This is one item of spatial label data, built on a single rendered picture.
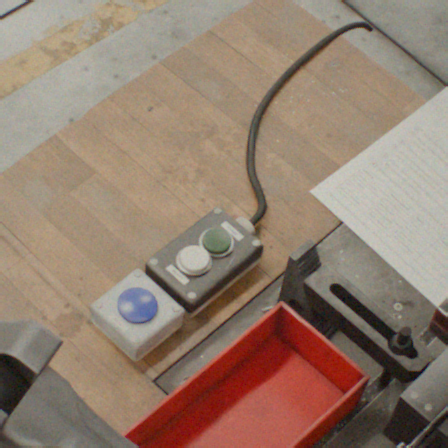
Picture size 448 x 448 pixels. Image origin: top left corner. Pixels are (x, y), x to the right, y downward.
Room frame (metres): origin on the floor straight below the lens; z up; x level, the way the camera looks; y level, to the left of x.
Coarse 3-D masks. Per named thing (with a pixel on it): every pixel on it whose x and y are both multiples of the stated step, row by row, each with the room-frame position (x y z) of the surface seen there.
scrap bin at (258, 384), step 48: (240, 336) 0.61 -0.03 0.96; (288, 336) 0.64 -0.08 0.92; (192, 384) 0.55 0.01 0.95; (240, 384) 0.58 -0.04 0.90; (288, 384) 0.59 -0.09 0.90; (336, 384) 0.60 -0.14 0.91; (144, 432) 0.50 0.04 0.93; (192, 432) 0.52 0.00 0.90; (240, 432) 0.53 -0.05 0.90; (288, 432) 0.54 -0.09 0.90
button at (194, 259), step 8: (184, 248) 0.71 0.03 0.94; (192, 248) 0.71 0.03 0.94; (200, 248) 0.71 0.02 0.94; (184, 256) 0.70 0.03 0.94; (192, 256) 0.70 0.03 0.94; (200, 256) 0.70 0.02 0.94; (208, 256) 0.70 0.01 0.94; (184, 264) 0.69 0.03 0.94; (192, 264) 0.69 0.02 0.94; (200, 264) 0.69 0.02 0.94; (208, 264) 0.70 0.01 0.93; (192, 272) 0.69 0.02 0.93
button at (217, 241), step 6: (216, 228) 0.74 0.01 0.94; (204, 234) 0.73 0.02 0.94; (210, 234) 0.73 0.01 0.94; (216, 234) 0.73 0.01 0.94; (222, 234) 0.73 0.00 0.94; (228, 234) 0.73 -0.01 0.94; (204, 240) 0.72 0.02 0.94; (210, 240) 0.72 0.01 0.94; (216, 240) 0.72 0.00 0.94; (222, 240) 0.73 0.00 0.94; (228, 240) 0.73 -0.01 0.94; (204, 246) 0.72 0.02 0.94; (210, 246) 0.72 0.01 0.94; (216, 246) 0.72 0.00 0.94; (222, 246) 0.72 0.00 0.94; (228, 246) 0.72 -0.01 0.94; (210, 252) 0.71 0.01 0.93; (216, 252) 0.71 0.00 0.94; (222, 252) 0.71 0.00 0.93
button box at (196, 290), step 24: (360, 24) 1.13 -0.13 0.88; (312, 48) 1.04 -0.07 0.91; (288, 72) 1.00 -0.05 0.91; (264, 96) 0.95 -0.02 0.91; (216, 216) 0.76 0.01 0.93; (192, 240) 0.73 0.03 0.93; (240, 240) 0.74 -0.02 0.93; (168, 264) 0.69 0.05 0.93; (216, 264) 0.70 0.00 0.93; (240, 264) 0.71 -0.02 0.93; (168, 288) 0.67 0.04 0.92; (192, 288) 0.67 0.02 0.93; (216, 288) 0.68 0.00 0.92; (192, 312) 0.65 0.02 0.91
